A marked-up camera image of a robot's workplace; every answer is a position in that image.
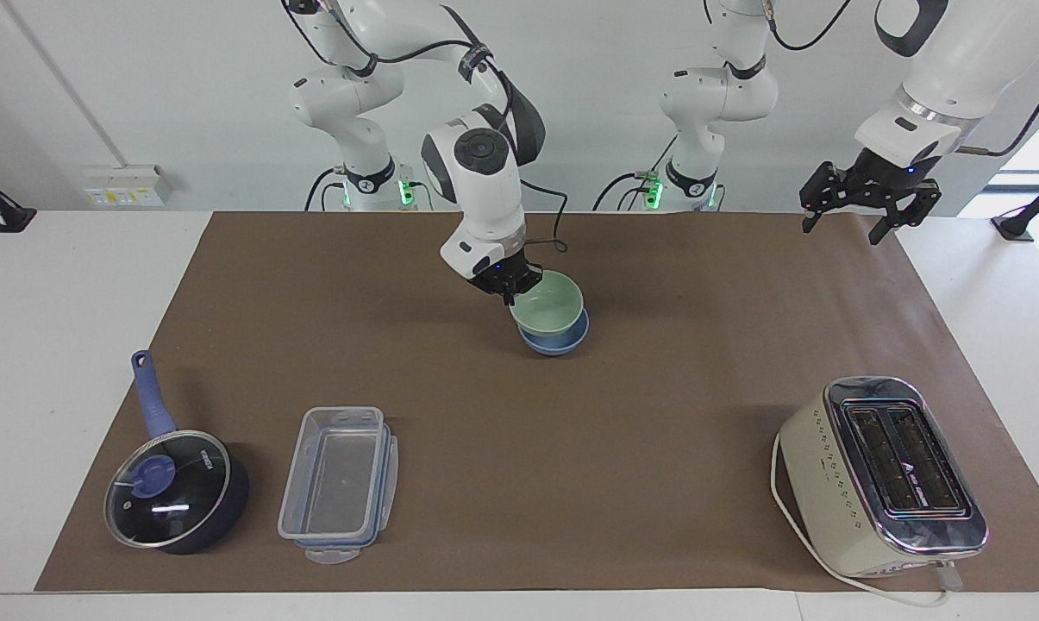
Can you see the black stand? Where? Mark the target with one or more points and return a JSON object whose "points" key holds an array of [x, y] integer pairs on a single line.
{"points": [[6, 216], [1032, 214]]}

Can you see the cream toaster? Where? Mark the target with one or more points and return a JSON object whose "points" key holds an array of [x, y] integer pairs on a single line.
{"points": [[829, 483]]}

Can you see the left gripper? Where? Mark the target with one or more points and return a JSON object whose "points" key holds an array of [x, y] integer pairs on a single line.
{"points": [[884, 178]]}

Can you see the blue bowl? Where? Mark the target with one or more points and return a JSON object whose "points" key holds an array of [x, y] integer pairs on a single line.
{"points": [[557, 343]]}

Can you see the white wall socket panel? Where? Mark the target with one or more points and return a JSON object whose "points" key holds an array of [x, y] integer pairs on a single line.
{"points": [[127, 186]]}

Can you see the clear plastic container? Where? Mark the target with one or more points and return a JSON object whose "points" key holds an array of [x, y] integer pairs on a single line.
{"points": [[340, 483]]}

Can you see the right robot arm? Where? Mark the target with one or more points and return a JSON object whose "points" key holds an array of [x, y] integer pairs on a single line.
{"points": [[485, 203]]}

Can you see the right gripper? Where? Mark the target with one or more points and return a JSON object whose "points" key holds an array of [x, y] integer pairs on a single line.
{"points": [[502, 274]]}

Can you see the blue saucepan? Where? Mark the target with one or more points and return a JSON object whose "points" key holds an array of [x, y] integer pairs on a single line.
{"points": [[155, 405]]}

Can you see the glass lid with blue knob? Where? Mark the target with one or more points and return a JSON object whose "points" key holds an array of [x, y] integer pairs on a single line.
{"points": [[167, 488]]}

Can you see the green bowl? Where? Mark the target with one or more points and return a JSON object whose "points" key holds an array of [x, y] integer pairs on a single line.
{"points": [[547, 310]]}

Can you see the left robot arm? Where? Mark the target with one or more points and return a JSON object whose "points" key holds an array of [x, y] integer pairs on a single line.
{"points": [[717, 95]]}

